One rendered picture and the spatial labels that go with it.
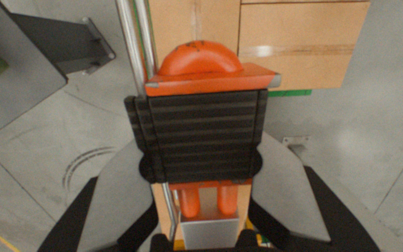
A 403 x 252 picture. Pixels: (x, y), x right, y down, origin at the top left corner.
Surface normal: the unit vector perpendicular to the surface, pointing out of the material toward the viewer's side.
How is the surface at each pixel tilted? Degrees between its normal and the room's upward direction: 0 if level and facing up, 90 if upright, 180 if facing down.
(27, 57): 0
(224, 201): 26
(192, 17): 0
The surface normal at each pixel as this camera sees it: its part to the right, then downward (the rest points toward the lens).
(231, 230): 0.04, 0.48
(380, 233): -0.04, -0.89
